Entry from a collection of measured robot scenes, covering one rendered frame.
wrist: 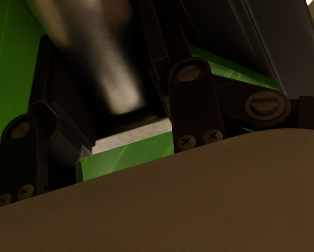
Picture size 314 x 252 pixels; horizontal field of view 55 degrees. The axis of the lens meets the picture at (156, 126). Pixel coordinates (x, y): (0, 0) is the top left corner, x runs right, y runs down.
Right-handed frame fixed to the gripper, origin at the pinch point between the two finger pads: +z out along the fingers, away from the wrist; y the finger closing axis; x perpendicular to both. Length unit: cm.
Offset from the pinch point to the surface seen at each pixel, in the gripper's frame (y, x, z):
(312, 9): 313, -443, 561
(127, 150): -2.2, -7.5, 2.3
